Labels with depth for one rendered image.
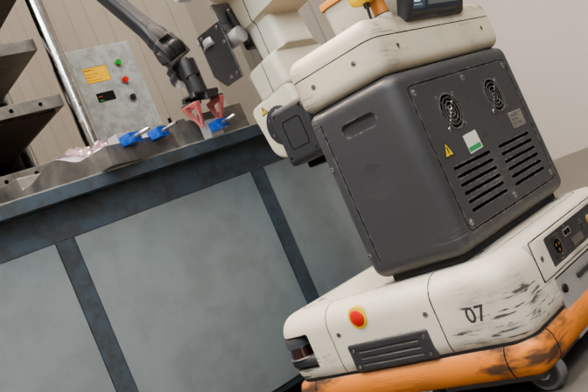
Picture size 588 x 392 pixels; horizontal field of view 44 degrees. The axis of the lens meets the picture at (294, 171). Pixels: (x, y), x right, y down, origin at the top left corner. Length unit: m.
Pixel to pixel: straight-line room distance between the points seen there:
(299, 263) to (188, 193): 0.41
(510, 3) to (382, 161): 2.17
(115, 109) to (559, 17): 1.98
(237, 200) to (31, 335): 0.70
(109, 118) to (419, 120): 1.83
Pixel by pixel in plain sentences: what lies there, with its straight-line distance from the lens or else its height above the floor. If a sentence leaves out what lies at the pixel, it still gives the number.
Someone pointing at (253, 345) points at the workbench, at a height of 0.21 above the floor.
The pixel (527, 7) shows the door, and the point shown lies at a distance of 3.55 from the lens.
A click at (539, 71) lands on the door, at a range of 3.55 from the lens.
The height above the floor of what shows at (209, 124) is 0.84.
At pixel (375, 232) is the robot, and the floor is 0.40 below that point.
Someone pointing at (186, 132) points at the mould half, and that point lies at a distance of 2.16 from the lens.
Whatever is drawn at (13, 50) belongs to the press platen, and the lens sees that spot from 3.03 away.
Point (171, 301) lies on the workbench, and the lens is 1.99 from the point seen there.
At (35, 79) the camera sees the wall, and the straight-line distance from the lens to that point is 6.68.
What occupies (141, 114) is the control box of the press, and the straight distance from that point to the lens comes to 3.13.
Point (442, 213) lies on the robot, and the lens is 1.46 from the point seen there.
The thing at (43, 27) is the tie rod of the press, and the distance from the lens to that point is 3.00.
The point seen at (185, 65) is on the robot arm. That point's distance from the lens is 2.15.
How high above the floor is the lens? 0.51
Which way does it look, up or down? 3 degrees up
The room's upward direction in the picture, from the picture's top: 24 degrees counter-clockwise
